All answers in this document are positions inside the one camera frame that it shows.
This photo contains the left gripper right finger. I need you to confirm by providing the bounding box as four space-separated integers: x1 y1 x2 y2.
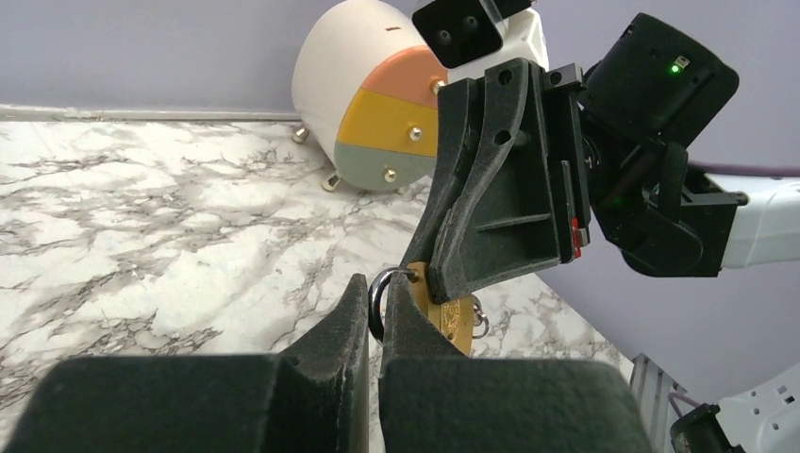
378 284 653 452

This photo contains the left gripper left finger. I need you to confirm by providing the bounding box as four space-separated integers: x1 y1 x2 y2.
7 274 369 452

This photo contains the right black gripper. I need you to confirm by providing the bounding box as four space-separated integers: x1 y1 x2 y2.
401 58 592 303

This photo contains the brass padlock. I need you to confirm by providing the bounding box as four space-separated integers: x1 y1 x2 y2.
368 261 491 355

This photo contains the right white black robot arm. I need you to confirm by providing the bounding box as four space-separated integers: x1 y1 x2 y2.
406 13 799 304

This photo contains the cream cylinder with coloured face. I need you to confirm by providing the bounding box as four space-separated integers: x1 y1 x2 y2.
292 0 448 192

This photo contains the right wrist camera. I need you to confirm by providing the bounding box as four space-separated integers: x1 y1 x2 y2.
411 0 550 83

